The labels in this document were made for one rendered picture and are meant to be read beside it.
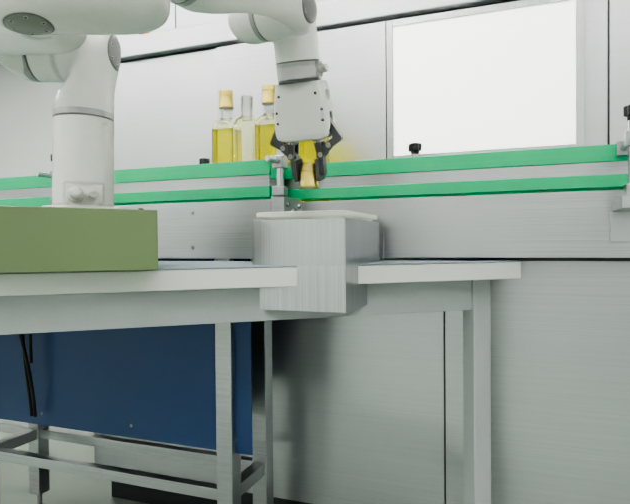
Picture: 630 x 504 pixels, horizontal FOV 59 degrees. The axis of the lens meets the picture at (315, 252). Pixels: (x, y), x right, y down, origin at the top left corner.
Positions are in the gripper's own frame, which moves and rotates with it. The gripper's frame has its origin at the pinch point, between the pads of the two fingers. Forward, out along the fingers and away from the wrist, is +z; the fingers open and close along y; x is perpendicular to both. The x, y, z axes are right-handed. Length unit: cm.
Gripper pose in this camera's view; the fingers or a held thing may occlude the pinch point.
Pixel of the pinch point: (309, 169)
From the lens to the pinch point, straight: 100.6
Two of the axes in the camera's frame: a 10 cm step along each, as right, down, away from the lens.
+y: -9.4, 0.1, 3.4
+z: 1.0, 9.6, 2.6
